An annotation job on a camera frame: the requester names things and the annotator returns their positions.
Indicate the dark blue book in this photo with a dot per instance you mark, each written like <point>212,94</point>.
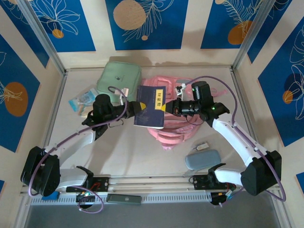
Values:
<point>148,116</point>

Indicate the pink student backpack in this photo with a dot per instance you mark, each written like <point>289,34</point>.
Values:
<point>175,133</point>

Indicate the grey glasses case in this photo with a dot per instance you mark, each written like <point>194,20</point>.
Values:
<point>203,159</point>

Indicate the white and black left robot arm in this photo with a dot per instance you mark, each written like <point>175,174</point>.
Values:
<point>76,142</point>

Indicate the beige snack packet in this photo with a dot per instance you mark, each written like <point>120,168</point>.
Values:
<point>84,112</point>

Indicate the blue snack packet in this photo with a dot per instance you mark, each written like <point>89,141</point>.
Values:
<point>79,99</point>

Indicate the mint green zip pouch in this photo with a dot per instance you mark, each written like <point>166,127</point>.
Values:
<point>118,73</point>

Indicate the small adapter circuit board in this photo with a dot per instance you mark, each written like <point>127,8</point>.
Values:
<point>223,196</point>
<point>84,196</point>

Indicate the dark green flat device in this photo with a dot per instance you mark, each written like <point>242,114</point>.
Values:
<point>123,199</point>

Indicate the small blue block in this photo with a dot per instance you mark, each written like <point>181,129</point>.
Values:
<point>51,196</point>

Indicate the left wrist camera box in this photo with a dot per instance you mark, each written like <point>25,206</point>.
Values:
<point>125,91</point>

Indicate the aluminium mounting rail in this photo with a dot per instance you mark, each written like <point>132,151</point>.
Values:
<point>152,181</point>

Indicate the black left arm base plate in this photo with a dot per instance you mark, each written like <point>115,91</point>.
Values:
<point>102,184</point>

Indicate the aluminium frame post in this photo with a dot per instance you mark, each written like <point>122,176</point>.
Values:
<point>254,35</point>
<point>42,35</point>

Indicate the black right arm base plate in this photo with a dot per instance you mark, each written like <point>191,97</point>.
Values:
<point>200,183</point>

